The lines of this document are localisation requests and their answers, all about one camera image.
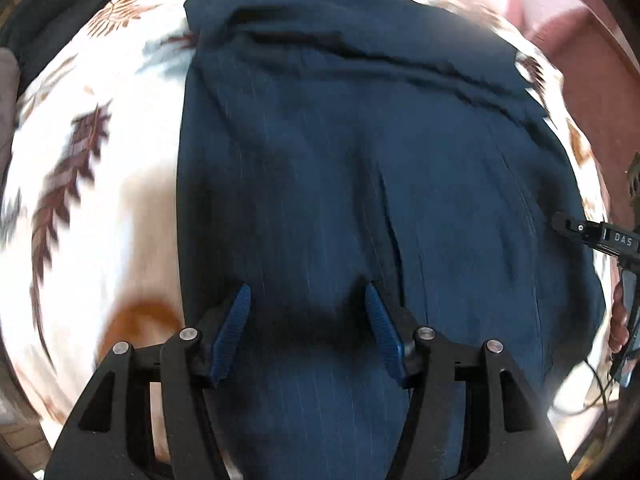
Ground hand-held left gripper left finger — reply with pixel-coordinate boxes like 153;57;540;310
47;282;253;480

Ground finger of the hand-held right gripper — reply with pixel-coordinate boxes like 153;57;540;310
551;212;607;251

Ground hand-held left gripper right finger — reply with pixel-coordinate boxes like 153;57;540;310
364;281;573;480

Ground navy pinstripe pants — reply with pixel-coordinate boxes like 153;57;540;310
175;0;608;480

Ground person's right hand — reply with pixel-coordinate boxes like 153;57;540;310
606;284;632;357

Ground leaf print blanket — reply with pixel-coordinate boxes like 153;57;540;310
0;0;626;466

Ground grey quilted cloth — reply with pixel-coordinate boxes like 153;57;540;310
0;47;22;173

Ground black cloth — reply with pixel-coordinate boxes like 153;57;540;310
0;0;168;88

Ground black cable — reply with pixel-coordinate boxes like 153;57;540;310
550;355;622;417

